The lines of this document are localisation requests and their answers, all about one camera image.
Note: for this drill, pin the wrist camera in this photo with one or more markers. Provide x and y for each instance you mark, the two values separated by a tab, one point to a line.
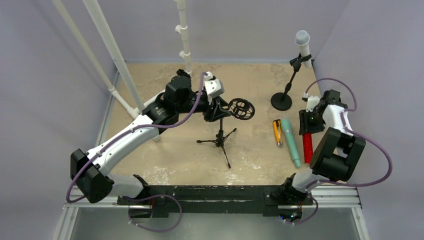
311	101
213	86

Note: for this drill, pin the yellow utility knife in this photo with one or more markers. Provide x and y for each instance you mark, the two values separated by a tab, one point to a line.
277	132

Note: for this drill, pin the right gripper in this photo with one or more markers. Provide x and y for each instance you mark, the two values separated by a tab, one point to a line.
306	127

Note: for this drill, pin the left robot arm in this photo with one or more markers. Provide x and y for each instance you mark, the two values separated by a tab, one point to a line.
168	109

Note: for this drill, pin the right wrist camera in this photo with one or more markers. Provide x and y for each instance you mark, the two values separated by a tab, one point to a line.
311	101

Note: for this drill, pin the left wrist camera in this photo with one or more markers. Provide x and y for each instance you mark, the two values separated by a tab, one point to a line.
213	86

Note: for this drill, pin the black round-base mic stand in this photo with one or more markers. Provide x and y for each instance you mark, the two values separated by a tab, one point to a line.
281	101

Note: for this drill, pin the white microphone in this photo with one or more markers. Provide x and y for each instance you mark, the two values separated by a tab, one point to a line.
302	39

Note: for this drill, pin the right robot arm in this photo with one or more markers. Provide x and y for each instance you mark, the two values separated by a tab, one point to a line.
337	154

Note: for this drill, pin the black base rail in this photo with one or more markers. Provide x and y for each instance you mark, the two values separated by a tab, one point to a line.
267	200

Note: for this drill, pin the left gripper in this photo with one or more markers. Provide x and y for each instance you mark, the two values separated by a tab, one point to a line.
215	110

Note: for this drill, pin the white PVC pipe frame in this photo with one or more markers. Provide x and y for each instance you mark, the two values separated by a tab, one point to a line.
135	31

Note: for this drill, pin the red glitter microphone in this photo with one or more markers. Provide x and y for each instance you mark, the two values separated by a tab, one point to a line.
307	147

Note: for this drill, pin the teal toy microphone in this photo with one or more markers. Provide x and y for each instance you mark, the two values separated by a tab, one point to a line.
290	141

